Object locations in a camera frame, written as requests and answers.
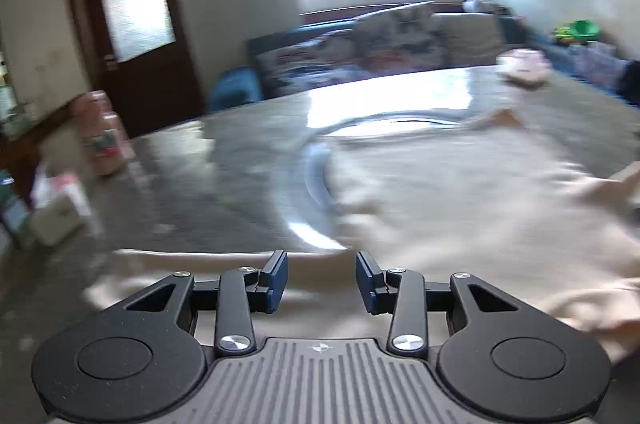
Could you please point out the dark wooden door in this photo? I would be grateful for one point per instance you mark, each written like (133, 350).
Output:
(150, 94)

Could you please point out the plain beige cushion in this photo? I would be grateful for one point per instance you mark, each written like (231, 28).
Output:
(470, 36)

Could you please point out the white tissue pack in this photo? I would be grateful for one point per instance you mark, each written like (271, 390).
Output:
(522, 66)

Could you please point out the round built-in induction cooker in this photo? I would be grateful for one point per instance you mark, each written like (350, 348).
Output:
(310, 184)

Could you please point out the white tissue box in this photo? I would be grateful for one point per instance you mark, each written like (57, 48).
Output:
(57, 214)

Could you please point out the green plastic bowl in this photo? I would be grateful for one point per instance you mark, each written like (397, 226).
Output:
(580, 30)

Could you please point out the white plush toy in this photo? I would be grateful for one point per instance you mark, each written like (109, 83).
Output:
(475, 3)

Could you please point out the blue sofa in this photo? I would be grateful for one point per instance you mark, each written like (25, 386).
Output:
(235, 84)

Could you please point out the pink cartoon bottle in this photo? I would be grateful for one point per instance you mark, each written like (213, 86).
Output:
(107, 134)

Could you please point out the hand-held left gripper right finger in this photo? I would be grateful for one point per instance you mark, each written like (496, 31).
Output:
(366, 279)

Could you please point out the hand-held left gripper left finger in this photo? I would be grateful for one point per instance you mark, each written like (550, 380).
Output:
(277, 279)

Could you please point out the cream garment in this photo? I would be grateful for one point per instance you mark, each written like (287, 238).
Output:
(450, 204)

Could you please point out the black bag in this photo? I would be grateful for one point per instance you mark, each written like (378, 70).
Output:
(631, 81)

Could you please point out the butterfly print cushion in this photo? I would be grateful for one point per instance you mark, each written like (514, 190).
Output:
(400, 34)
(300, 64)

